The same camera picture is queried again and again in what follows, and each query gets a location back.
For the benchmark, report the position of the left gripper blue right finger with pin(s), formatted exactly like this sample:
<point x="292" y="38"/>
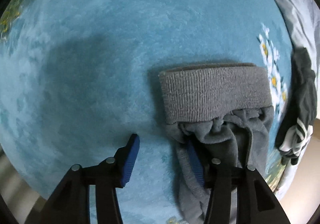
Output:
<point x="256" y="203"/>

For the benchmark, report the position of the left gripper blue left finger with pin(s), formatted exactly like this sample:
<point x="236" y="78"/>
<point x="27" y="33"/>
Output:
<point x="69" y="202"/>

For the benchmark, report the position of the grey sweatpants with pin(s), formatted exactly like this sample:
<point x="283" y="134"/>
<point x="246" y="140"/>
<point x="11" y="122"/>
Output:
<point x="228" y="109"/>

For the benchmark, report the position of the black white jacket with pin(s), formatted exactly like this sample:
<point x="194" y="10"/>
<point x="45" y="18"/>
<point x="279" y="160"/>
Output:
<point x="297" y="125"/>

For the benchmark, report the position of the teal floral blanket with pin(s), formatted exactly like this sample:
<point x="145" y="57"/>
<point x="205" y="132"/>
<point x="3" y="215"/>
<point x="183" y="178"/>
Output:
<point x="78" y="77"/>

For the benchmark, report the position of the light blue floral duvet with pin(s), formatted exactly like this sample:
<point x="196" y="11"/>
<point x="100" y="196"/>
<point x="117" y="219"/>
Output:
<point x="302" y="22"/>

